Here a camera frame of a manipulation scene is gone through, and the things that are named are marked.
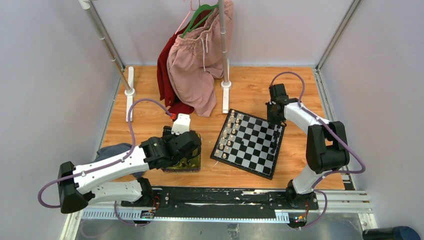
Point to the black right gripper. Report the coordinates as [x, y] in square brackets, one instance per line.
[272, 120]

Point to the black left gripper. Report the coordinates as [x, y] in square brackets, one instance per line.
[167, 135]

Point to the black and white chessboard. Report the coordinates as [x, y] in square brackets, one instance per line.
[256, 157]

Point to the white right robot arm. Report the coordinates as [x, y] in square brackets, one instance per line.
[325, 140]

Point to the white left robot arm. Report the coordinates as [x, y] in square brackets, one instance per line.
[88, 184]

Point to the gold metal tin tray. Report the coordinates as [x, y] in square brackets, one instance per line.
[185, 165]

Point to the dark red garment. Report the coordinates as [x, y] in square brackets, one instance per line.
[166, 91]

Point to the grey blue cloth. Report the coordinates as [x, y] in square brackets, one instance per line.
[112, 150]

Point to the white clothes rack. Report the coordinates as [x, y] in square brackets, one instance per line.
[128, 82]

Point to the pink shorts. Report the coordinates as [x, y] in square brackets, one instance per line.
[194, 63]

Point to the green clothes hanger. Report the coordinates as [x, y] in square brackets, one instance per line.
[194, 23]

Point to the pink clothes hanger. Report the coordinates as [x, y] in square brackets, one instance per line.
[186, 20]

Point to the dark blue cylinder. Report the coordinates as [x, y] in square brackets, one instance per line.
[391, 233]

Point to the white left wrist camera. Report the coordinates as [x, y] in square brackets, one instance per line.
[181, 124]

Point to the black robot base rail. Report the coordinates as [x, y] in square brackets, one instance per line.
[230, 205]

